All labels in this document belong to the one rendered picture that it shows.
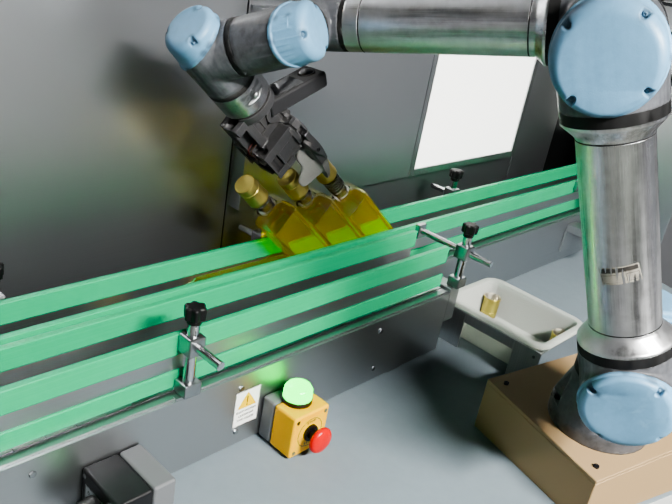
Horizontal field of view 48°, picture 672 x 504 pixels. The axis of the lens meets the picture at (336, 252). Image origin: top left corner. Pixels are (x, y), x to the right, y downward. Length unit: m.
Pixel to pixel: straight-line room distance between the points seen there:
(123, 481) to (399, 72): 0.92
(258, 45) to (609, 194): 0.44
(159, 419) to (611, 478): 0.62
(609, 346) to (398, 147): 0.77
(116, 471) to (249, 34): 0.55
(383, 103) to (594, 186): 0.70
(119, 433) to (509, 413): 0.59
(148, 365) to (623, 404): 0.58
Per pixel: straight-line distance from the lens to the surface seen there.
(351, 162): 1.48
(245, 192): 1.12
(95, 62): 1.11
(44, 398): 0.91
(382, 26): 1.02
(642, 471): 1.22
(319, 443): 1.10
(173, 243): 1.29
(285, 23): 0.93
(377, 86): 1.47
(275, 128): 1.12
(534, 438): 1.20
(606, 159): 0.87
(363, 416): 1.24
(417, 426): 1.25
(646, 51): 0.82
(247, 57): 0.96
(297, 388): 1.10
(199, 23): 0.98
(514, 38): 0.99
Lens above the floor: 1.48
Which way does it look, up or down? 24 degrees down
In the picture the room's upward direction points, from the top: 10 degrees clockwise
